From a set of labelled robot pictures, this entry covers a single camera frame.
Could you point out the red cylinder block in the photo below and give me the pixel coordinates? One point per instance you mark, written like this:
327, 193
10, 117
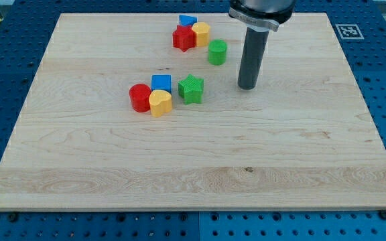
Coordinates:
139, 96

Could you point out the blue cube block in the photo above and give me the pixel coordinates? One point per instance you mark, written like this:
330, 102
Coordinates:
161, 82

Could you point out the yellow heart block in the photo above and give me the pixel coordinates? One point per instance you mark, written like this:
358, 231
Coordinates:
160, 102

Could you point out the white fiducial marker tag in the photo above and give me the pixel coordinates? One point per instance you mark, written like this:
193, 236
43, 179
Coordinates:
349, 31

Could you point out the green cylinder block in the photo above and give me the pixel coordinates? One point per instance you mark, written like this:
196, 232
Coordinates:
217, 52

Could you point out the yellow hexagon block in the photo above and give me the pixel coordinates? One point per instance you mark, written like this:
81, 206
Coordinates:
202, 32

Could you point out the light wooden board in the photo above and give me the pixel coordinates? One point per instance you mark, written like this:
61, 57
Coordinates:
303, 139

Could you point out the red star block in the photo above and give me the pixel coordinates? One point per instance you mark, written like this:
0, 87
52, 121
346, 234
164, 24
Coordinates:
184, 38

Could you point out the green star block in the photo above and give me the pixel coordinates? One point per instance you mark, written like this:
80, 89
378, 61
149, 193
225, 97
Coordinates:
191, 89

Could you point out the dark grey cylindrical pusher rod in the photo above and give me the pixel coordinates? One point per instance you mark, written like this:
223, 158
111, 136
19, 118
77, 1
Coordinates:
253, 51

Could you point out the blue triangle block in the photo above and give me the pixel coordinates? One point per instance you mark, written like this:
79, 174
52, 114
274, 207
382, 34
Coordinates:
187, 20

